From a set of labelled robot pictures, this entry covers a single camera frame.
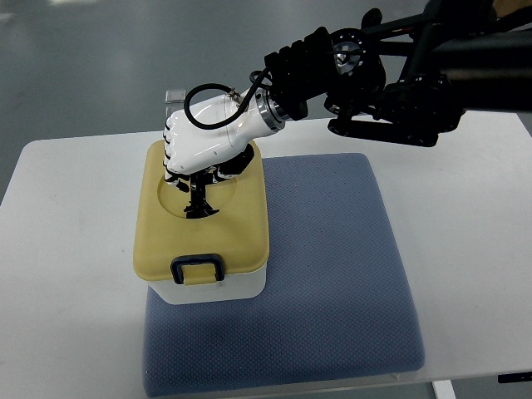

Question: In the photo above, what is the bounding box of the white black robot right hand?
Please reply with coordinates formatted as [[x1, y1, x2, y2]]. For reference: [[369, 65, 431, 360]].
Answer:
[[163, 89, 289, 192]]

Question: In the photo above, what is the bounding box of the yellow storage box lid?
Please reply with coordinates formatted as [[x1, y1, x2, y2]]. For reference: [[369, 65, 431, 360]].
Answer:
[[133, 140, 269, 282]]

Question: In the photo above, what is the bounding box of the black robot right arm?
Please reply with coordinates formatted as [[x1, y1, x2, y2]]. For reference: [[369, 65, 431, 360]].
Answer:
[[264, 1, 531, 147]]

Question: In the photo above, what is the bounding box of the white storage box base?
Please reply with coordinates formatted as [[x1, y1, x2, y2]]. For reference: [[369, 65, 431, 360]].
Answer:
[[148, 263, 267, 305]]

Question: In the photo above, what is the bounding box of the wooden box corner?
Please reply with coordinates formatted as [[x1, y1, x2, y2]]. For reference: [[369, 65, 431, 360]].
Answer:
[[492, 0, 522, 18]]

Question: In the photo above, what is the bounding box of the front dark blue latch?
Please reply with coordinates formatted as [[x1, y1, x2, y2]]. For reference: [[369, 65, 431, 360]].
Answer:
[[170, 254, 225, 285]]

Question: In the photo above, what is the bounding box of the blue grey cushion mat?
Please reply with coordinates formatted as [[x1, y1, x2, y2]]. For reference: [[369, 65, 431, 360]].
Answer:
[[143, 154, 425, 397]]

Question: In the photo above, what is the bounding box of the white table leg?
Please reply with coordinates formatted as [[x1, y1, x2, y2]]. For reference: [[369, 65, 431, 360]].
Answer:
[[431, 380, 456, 399]]

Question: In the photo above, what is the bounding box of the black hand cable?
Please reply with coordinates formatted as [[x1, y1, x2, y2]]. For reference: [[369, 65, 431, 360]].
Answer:
[[184, 69, 273, 130]]

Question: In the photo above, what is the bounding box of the black table bracket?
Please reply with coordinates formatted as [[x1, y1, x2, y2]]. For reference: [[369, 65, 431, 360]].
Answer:
[[497, 372, 532, 384]]

